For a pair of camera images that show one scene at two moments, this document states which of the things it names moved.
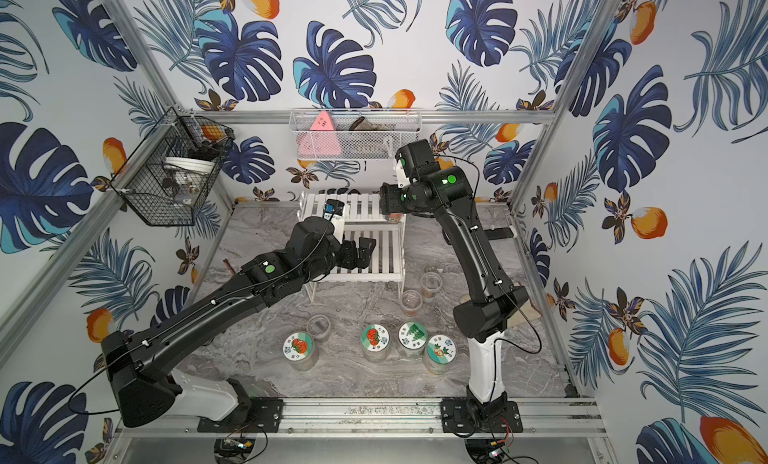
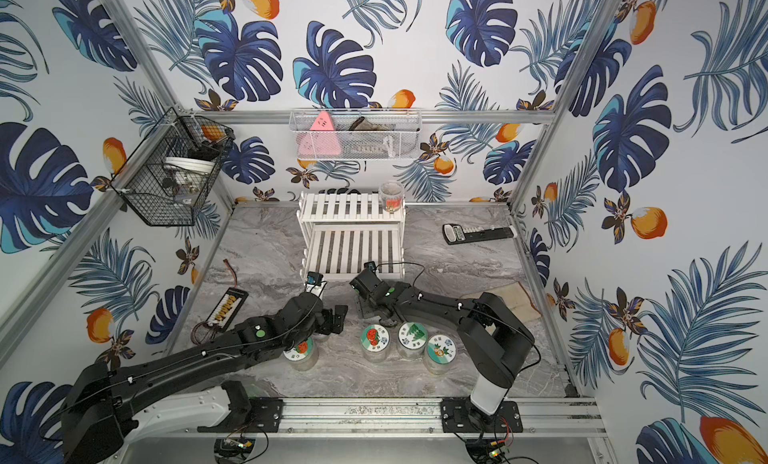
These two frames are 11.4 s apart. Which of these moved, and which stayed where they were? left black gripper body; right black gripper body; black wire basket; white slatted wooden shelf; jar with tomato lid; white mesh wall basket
Moved: left black gripper body; right black gripper body
Stayed: jar with tomato lid; white mesh wall basket; white slatted wooden shelf; black wire basket
